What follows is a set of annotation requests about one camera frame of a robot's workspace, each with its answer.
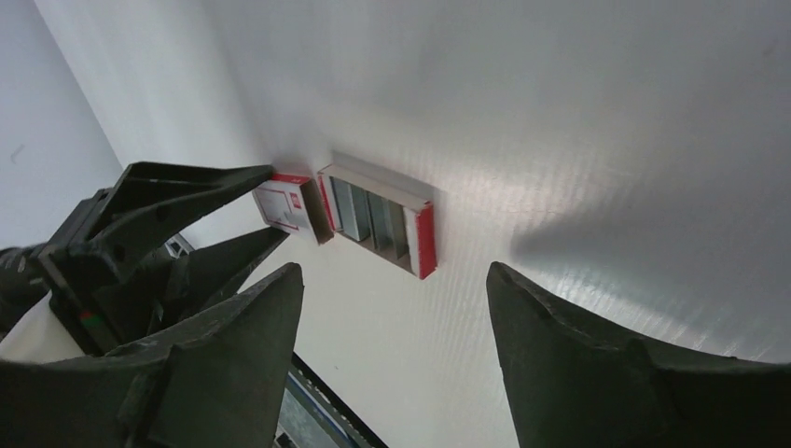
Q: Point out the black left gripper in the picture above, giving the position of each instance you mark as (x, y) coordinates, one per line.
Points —
(107, 269)

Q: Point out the red white staple box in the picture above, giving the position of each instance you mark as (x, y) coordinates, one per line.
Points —
(292, 203)

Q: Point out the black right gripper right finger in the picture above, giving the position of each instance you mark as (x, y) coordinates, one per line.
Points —
(576, 379)

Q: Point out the silver staple strip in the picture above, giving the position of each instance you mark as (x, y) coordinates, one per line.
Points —
(344, 203)
(397, 229)
(378, 217)
(361, 219)

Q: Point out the staple box tray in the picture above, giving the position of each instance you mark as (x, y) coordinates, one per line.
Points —
(416, 197)

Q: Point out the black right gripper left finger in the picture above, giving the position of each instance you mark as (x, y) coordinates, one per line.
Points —
(216, 379)

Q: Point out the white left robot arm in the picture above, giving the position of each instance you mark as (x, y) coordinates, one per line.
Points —
(34, 337)

